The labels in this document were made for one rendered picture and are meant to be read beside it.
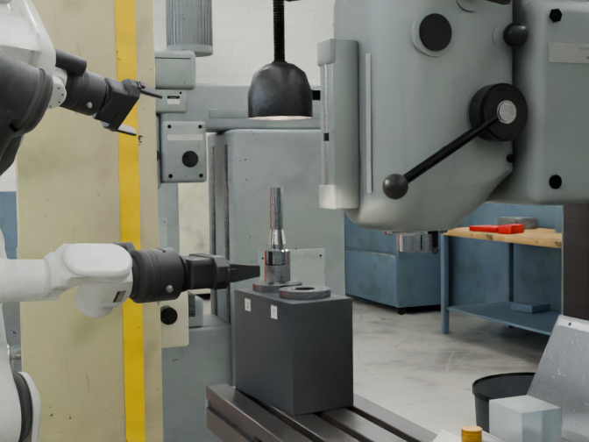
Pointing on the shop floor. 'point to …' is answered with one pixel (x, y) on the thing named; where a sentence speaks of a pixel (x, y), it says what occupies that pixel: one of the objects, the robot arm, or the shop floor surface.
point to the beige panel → (93, 234)
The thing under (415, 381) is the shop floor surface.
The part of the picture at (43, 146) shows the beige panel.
